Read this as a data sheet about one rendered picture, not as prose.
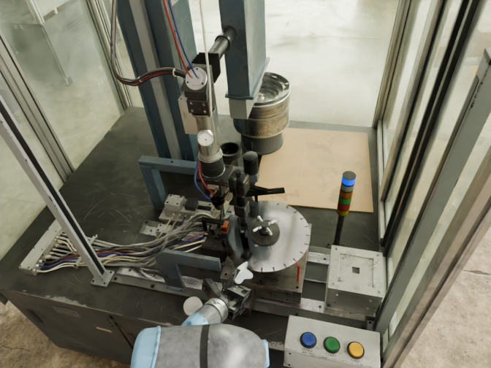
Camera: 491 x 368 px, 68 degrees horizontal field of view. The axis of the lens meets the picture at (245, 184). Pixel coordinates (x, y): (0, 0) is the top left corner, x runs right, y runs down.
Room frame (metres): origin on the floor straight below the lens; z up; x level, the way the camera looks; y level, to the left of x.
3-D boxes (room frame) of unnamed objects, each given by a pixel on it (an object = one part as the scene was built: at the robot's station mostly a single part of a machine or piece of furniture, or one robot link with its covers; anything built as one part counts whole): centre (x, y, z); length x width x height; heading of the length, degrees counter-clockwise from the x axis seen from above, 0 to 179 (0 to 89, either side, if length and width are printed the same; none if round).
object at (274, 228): (0.84, -0.06, 0.96); 0.11 x 0.11 x 0.03
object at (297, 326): (0.45, -0.22, 0.82); 0.28 x 0.11 x 0.15; 73
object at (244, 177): (0.84, 0.02, 1.17); 0.06 x 0.05 x 0.20; 64
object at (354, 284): (0.68, -0.36, 0.82); 0.18 x 0.18 x 0.15; 73
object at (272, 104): (1.63, -0.11, 0.93); 0.31 x 0.31 x 0.36
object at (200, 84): (1.02, 0.06, 1.45); 0.35 x 0.07 x 0.28; 163
